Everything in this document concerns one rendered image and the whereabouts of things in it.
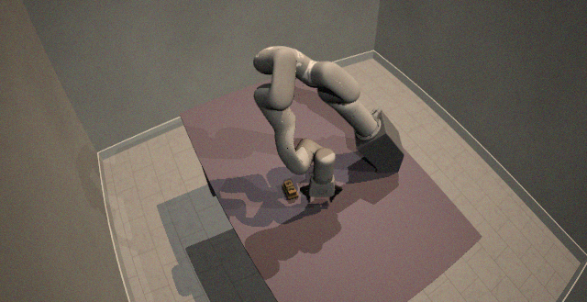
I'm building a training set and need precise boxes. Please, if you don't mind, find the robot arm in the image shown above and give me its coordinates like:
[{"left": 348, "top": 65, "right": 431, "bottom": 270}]
[{"left": 253, "top": 46, "right": 382, "bottom": 185}]

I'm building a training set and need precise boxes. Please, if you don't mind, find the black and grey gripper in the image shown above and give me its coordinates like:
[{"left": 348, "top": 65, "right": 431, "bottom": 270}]
[{"left": 300, "top": 174, "right": 342, "bottom": 203}]

